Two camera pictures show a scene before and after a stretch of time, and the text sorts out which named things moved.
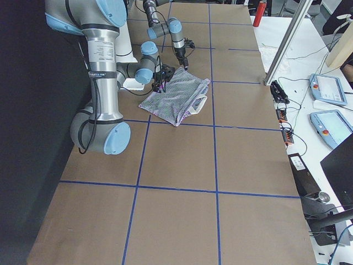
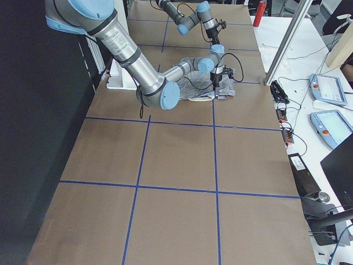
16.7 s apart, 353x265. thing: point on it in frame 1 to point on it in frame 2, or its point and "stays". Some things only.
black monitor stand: [321, 218] stays
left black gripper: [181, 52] to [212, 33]
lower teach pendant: [331, 126] stays
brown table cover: [217, 189] stays
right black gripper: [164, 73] to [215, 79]
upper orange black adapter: [281, 115] stays
